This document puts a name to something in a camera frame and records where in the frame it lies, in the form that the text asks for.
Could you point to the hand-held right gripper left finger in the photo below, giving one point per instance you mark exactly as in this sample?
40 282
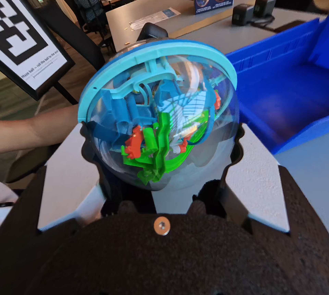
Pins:
69 189

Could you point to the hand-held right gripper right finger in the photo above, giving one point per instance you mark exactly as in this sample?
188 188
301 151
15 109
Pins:
257 189

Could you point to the clear plastic maze ball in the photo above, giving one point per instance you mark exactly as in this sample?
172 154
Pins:
159 110

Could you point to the person's left forearm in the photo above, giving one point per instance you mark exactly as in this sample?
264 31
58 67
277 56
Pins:
38 130

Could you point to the printed paper sheet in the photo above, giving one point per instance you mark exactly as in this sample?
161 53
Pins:
154 19

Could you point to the black charger block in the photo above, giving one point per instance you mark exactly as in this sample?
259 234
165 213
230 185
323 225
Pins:
241 15
264 6

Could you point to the large blue plastic bin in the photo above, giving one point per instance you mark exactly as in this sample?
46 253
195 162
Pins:
277 89

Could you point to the black framed marker sign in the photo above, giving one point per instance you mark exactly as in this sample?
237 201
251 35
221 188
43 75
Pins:
28 51

